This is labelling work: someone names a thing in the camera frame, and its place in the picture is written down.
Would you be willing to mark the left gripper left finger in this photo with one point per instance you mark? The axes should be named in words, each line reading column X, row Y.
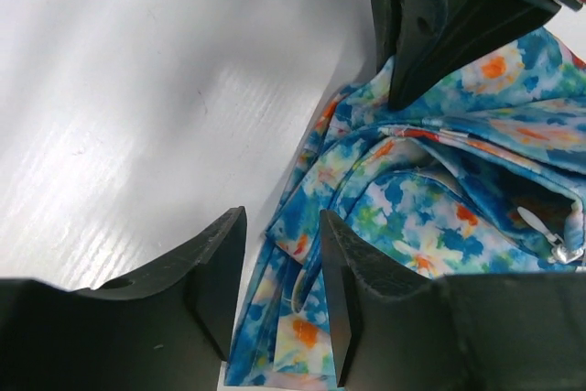
column 166, row 325

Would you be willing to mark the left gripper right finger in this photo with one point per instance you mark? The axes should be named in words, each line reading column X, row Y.
column 392, row 329

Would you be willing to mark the blue floral skirt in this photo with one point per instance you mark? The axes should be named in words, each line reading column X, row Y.
column 484, row 173

